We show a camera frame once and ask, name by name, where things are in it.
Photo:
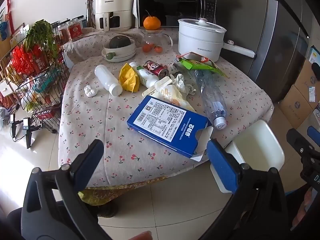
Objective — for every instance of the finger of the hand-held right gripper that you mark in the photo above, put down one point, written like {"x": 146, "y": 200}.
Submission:
{"x": 314, "y": 135}
{"x": 297, "y": 142}

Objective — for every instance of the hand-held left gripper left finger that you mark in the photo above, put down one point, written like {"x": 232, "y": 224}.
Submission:
{"x": 87, "y": 162}

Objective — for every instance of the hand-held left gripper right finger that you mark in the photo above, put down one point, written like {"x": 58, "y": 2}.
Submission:
{"x": 222, "y": 165}

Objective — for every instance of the white plastic bin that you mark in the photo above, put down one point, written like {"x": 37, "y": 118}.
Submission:
{"x": 257, "y": 150}

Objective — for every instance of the clear plastic bottle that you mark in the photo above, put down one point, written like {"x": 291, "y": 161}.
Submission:
{"x": 211, "y": 97}

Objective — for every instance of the blue cardboard box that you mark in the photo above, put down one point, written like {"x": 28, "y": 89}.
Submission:
{"x": 162, "y": 122}

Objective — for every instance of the white plastic bottle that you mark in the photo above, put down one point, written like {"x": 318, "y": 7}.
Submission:
{"x": 106, "y": 78}

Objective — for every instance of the cream snack bag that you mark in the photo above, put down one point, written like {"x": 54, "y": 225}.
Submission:
{"x": 172, "y": 95}

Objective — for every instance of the large white tissue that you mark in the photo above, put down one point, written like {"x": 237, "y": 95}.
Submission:
{"x": 183, "y": 83}

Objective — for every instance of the yellow snack wrapper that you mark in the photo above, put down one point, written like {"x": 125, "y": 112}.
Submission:
{"x": 128, "y": 78}

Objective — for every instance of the white green-label yogurt bottle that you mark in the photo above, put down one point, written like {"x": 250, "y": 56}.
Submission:
{"x": 145, "y": 76}

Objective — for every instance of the person's right hand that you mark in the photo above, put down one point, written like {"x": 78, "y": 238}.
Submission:
{"x": 308, "y": 197}

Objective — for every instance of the person's left hand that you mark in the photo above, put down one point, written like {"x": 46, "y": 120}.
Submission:
{"x": 141, "y": 236}

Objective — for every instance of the tissue pack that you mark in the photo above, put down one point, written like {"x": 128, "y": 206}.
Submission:
{"x": 317, "y": 112}

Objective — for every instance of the cherry print tablecloth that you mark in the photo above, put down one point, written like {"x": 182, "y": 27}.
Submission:
{"x": 100, "y": 130}

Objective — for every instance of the yellow patterned undercloth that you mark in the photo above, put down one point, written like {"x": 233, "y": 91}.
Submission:
{"x": 112, "y": 192}

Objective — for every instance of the black pouch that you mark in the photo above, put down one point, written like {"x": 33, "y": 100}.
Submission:
{"x": 316, "y": 71}

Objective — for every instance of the black floor stand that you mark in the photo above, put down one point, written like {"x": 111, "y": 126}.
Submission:
{"x": 28, "y": 130}
{"x": 15, "y": 126}

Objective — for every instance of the small crumpled white tissue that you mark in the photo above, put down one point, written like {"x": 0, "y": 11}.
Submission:
{"x": 90, "y": 91}

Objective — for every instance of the blue white carton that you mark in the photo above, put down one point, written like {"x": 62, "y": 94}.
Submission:
{"x": 315, "y": 55}

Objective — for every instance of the green snack bag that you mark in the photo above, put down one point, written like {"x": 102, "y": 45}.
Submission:
{"x": 200, "y": 66}

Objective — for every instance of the brown white snack packet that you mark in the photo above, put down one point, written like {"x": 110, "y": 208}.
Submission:
{"x": 173, "y": 68}

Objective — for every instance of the small green fruit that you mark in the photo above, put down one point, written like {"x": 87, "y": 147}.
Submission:
{"x": 110, "y": 56}

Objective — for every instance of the grey refrigerator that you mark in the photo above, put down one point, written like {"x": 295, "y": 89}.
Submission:
{"x": 275, "y": 30}

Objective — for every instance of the red drink can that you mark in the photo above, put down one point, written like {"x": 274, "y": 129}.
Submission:
{"x": 156, "y": 69}

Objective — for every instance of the red snack package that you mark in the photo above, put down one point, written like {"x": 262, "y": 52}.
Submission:
{"x": 27, "y": 60}

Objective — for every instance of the dark green pumpkin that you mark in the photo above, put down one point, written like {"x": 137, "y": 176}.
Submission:
{"x": 120, "y": 41}

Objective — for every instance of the white electric pot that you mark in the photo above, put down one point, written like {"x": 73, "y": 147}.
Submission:
{"x": 197, "y": 41}

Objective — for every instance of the small tangerine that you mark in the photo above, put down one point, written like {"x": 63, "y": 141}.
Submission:
{"x": 158, "y": 49}
{"x": 148, "y": 48}

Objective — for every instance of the green leafy vegetable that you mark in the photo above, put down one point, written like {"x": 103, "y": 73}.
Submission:
{"x": 41, "y": 35}

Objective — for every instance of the glass teapot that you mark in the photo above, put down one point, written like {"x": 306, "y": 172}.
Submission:
{"x": 152, "y": 38}

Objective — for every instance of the large tangerine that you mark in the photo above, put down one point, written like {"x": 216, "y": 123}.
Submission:
{"x": 151, "y": 22}

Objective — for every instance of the white air fryer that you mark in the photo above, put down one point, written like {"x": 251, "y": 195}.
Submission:
{"x": 113, "y": 7}

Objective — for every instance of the vase with twigs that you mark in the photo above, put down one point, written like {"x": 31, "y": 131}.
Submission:
{"x": 90, "y": 5}

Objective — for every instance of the black microwave oven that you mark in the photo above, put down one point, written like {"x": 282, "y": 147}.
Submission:
{"x": 172, "y": 5}

